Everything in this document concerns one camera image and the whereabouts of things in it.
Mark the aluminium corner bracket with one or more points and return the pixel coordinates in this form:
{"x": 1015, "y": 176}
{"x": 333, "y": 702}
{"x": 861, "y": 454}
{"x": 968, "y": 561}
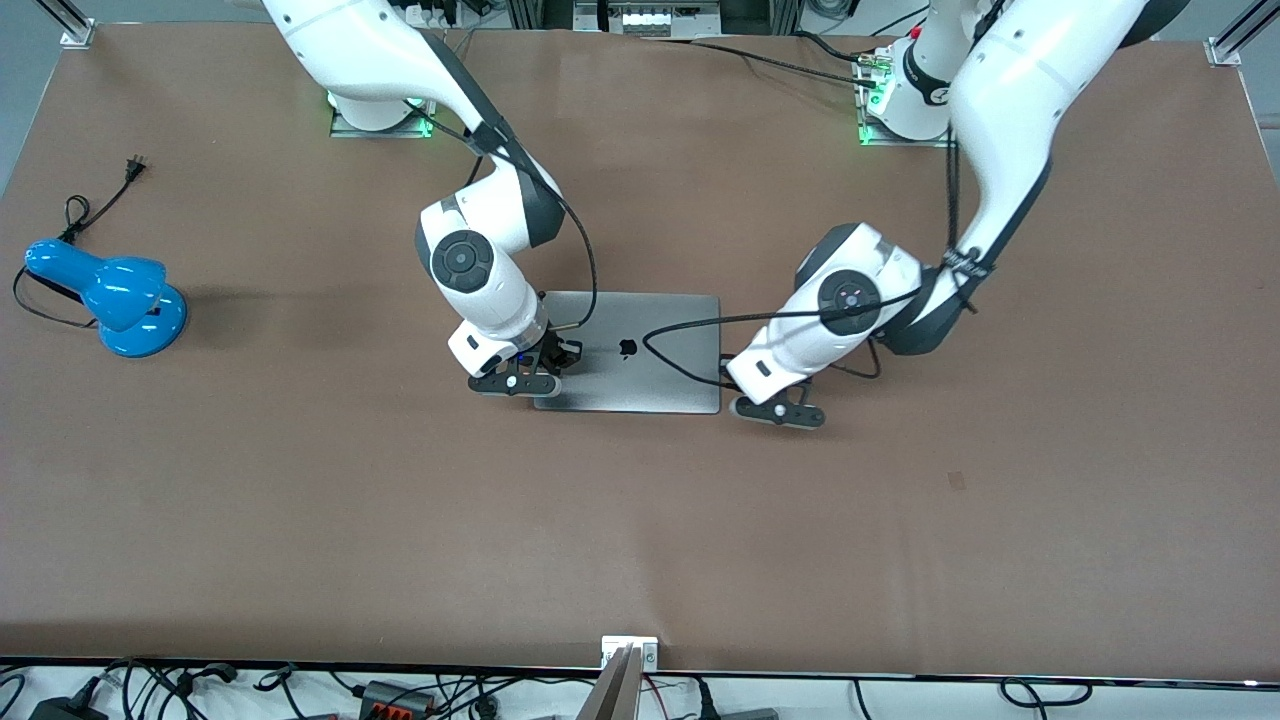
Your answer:
{"x": 78, "y": 35}
{"x": 1222, "y": 50}

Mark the black power adapter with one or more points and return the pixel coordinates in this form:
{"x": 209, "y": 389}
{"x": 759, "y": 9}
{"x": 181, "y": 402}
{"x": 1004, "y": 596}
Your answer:
{"x": 65, "y": 710}

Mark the aluminium profile frame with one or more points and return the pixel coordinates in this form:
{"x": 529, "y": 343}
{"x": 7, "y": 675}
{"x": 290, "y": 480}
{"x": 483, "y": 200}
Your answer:
{"x": 525, "y": 12}

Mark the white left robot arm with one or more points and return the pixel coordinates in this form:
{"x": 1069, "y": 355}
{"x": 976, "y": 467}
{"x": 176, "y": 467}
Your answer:
{"x": 850, "y": 295}

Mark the black orange connector block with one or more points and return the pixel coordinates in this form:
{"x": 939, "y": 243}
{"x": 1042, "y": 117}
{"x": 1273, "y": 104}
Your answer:
{"x": 395, "y": 698}

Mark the black floor plug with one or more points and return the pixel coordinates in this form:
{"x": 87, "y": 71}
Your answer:
{"x": 705, "y": 700}

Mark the white power strip with plugs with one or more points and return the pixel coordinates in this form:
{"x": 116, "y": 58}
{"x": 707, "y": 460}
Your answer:
{"x": 430, "y": 12}

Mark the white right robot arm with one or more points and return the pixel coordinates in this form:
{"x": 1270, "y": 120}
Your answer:
{"x": 470, "y": 265}

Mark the grey camera pole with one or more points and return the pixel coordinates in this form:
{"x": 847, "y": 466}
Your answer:
{"x": 612, "y": 695}

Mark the white power strip with switches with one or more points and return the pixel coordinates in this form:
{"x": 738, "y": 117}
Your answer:
{"x": 650, "y": 20}

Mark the silver grey laptop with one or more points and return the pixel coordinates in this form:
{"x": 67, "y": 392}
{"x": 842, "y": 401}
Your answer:
{"x": 660, "y": 380}

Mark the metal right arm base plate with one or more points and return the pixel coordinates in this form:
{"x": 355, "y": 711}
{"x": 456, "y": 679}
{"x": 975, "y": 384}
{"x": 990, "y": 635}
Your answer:
{"x": 380, "y": 132}

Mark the white mounting bracket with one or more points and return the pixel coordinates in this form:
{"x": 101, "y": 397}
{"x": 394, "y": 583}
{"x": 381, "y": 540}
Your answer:
{"x": 645, "y": 655}

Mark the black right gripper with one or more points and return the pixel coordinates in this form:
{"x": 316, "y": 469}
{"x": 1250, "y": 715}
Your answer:
{"x": 556, "y": 353}

